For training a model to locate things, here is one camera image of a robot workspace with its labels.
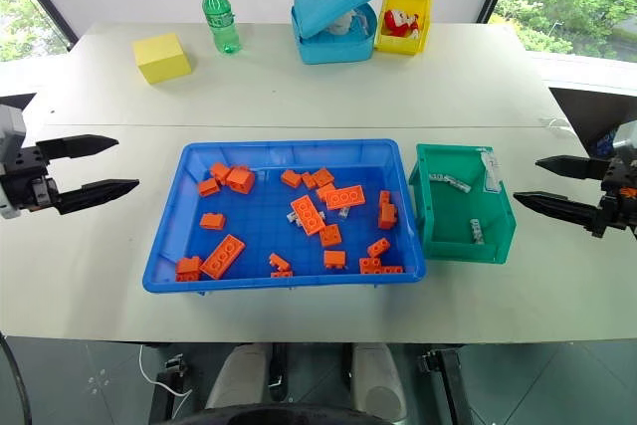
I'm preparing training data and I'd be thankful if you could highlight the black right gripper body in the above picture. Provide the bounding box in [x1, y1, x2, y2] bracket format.
[599, 156, 637, 241]

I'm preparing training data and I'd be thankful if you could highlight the black table leg frame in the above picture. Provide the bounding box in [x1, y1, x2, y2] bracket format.
[416, 346, 473, 425]
[147, 351, 189, 424]

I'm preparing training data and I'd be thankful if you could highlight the grey robot right leg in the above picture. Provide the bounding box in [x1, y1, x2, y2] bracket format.
[349, 341, 408, 422]

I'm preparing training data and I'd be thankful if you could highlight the large orange cube block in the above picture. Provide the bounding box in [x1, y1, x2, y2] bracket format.
[226, 165, 257, 195]

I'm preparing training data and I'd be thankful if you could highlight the grey robot leg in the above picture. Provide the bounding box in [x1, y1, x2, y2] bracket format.
[349, 341, 408, 422]
[205, 342, 274, 410]

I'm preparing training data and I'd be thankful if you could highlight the yellow plastic bin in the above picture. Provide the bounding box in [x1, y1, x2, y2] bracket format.
[373, 0, 433, 57]

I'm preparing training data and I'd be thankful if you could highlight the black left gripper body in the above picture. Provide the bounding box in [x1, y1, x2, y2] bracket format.
[0, 144, 62, 213]

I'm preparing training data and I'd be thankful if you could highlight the black cable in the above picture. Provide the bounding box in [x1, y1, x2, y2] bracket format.
[0, 333, 34, 425]

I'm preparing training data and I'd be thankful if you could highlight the green plastic bin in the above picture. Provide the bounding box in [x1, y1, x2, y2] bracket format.
[408, 142, 518, 266]

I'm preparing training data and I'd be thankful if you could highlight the dark rounded shape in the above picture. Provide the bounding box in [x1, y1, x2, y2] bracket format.
[167, 401, 400, 425]

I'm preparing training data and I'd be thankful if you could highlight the blue plastic tray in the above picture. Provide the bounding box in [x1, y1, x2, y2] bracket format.
[142, 138, 428, 296]

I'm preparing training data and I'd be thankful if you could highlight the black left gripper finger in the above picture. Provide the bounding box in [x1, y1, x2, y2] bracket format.
[53, 178, 140, 216]
[37, 134, 119, 163]

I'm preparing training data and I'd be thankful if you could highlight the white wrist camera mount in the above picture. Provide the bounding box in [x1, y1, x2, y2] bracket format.
[611, 120, 637, 161]
[0, 104, 27, 220]

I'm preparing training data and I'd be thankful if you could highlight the green plastic bottle yellow cap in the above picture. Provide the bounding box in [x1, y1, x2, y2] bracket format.
[200, 0, 243, 55]

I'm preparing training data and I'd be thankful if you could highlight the white plastic object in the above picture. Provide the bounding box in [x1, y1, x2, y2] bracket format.
[325, 9, 374, 39]

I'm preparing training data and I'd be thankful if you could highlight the yellow cuboid block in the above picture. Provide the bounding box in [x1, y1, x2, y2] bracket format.
[132, 32, 193, 86]

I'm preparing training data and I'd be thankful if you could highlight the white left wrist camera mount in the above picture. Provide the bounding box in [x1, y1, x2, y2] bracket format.
[0, 104, 27, 220]

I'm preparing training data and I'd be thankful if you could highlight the red plush toy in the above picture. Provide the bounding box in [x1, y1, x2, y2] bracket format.
[382, 8, 430, 40]

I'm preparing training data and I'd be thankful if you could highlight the grey robot left leg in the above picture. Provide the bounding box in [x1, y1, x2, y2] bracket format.
[205, 342, 274, 410]

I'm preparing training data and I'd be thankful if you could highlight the blue fabric lunch bag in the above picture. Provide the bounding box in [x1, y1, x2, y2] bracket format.
[291, 0, 378, 66]

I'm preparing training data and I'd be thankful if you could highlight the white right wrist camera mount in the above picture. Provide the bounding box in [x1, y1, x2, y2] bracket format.
[611, 120, 637, 161]

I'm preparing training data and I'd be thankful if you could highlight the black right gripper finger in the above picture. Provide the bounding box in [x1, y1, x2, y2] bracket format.
[535, 154, 611, 182]
[513, 190, 606, 239]

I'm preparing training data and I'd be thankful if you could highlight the thin white floor cable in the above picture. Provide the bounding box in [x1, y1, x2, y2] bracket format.
[138, 343, 189, 399]

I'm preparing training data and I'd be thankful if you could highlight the white cable on table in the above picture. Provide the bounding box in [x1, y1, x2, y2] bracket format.
[538, 116, 569, 136]

